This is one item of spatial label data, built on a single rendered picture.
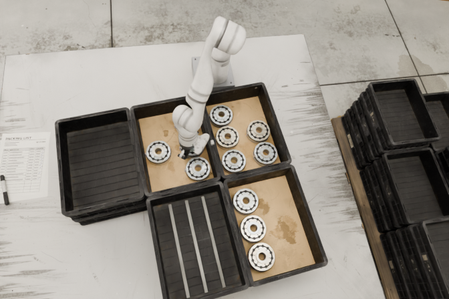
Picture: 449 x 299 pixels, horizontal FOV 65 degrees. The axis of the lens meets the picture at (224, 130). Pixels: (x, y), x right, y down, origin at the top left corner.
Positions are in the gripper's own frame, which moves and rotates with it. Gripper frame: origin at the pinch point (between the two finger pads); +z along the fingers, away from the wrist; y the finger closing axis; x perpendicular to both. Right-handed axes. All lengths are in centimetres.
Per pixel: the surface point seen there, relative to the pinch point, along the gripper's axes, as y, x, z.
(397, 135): -78, 93, 36
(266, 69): -66, 10, 15
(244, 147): -14.0, 20.0, 2.3
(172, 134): -4.1, -10.7, 2.3
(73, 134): 16, -47, 2
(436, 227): -36, 125, 36
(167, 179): 14.4, -2.0, 2.2
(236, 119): -24.7, 10.8, 2.3
